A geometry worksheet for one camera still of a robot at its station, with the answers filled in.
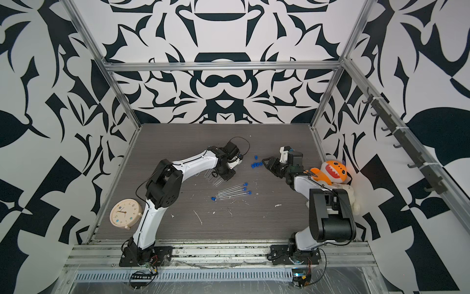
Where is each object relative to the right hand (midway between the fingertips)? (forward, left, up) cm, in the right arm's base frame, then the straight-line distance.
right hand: (265, 159), depth 92 cm
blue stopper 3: (+3, +2, -10) cm, 11 cm away
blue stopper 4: (+8, +3, -11) cm, 14 cm away
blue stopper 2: (+3, +3, -9) cm, 10 cm away
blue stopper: (+2, +6, -10) cm, 11 cm away
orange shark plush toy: (-6, -31, -3) cm, 32 cm away
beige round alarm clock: (-23, +64, -7) cm, 69 cm away
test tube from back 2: (-9, +23, -6) cm, 26 cm away
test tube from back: (-6, +26, -8) cm, 27 cm away
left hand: (-1, +19, -8) cm, 21 cm away
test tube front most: (-13, +8, -10) cm, 18 cm away
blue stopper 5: (-16, +26, -9) cm, 32 cm away
